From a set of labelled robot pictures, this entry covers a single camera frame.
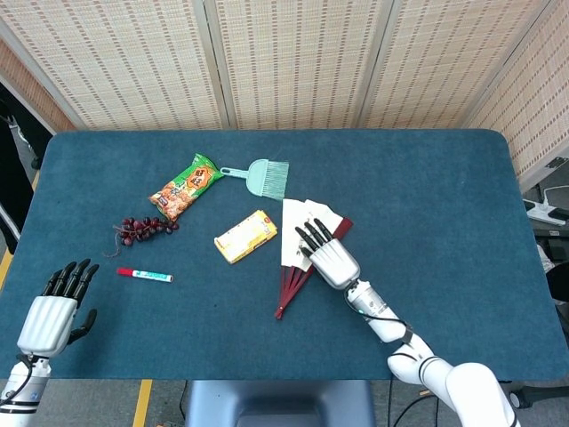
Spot black equipment on floor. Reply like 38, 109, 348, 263
531, 222, 569, 312

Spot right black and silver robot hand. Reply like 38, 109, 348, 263
294, 217, 361, 290

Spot woven bamboo screen panel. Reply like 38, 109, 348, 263
0, 0, 230, 131
0, 39, 76, 134
359, 0, 557, 130
461, 0, 569, 192
204, 0, 395, 130

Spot paper folding fan red ribs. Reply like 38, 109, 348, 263
274, 198, 355, 320

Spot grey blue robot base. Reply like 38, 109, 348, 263
185, 380, 378, 427

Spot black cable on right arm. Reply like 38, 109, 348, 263
355, 304, 414, 343

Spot yellow cardboard box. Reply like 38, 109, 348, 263
213, 209, 279, 265

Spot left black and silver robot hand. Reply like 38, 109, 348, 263
16, 259, 100, 357

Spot mint green hand brush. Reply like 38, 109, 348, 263
220, 159, 290, 201

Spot green orange snack bag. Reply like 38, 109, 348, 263
148, 153, 225, 222

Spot white power strip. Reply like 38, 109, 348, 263
523, 185, 569, 223

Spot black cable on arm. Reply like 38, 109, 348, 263
0, 354, 35, 407
355, 304, 414, 343

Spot white marker with red cap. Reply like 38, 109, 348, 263
116, 267, 174, 284

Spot bunch of dark red grapes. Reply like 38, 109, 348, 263
103, 216, 180, 259

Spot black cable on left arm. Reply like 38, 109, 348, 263
0, 354, 35, 407

